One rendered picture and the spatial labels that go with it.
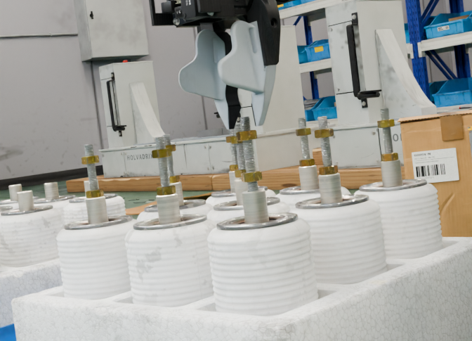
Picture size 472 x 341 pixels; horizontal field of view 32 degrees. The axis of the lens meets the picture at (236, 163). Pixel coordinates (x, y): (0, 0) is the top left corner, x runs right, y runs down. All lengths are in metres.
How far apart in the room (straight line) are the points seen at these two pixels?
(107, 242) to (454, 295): 0.37
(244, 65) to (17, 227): 0.58
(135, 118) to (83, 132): 2.35
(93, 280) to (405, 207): 0.34
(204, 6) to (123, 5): 7.04
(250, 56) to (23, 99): 6.69
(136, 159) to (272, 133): 1.17
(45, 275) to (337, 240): 0.51
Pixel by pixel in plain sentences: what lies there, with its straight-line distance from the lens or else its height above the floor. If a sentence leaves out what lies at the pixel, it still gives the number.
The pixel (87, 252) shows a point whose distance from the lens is 0.89.
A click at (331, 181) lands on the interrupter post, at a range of 0.84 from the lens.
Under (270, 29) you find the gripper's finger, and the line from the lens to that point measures 0.72.
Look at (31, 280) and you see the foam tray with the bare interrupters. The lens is 1.17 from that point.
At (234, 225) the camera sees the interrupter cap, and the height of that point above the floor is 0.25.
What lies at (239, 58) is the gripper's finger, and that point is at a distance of 0.72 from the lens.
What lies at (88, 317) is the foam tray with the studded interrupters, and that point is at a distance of 0.85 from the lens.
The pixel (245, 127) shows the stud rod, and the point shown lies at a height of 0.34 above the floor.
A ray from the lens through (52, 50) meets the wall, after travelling 7.56.
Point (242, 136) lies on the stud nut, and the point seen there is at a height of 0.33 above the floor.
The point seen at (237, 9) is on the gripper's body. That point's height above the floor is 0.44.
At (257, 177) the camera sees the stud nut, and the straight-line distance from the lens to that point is 0.75.
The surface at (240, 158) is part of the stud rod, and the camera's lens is 0.92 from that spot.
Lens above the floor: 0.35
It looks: 3 degrees down
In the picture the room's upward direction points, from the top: 7 degrees counter-clockwise
